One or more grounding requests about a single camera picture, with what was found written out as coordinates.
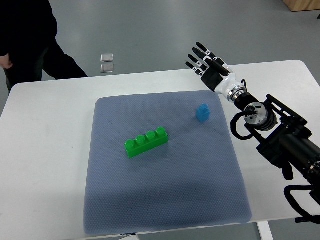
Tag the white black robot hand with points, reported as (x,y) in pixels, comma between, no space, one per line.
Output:
(215,73)

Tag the small blue block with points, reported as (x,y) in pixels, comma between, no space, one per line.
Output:
(203,113)

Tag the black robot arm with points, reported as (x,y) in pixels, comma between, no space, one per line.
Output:
(284,141)

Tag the long green block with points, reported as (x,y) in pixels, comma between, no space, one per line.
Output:
(147,142)

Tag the wooden box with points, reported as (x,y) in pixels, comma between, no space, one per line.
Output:
(302,5)

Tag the lower metal floor plate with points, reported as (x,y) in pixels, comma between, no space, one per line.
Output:
(107,68)

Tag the metal floor plate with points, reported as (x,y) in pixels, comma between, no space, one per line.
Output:
(107,68)
(106,57)

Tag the upper metal floor plate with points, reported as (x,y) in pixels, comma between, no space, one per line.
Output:
(106,57)

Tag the white table leg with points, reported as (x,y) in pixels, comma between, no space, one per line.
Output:
(264,230)

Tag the black table control panel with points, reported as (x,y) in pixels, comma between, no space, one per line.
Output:
(306,220)

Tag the person in black clothes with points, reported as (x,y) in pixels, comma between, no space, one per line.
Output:
(28,45)

